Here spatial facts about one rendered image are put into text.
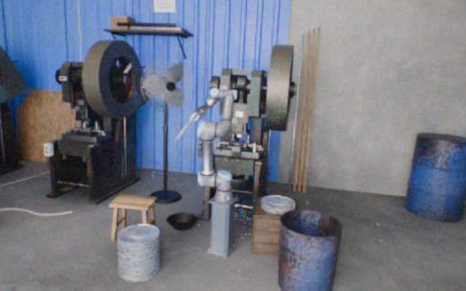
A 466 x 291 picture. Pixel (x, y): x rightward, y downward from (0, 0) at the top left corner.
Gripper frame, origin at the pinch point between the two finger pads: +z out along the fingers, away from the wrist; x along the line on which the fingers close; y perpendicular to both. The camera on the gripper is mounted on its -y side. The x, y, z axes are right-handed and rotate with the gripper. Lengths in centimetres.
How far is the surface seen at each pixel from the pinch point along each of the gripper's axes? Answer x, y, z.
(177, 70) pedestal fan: -35, -78, -25
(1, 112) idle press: -145, -210, 176
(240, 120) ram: 39, -31, -35
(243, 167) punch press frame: 70, -14, -4
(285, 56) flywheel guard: 16, 5, -97
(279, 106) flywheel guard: 42, 13, -63
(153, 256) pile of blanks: 39, 64, 85
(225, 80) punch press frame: 1, -34, -50
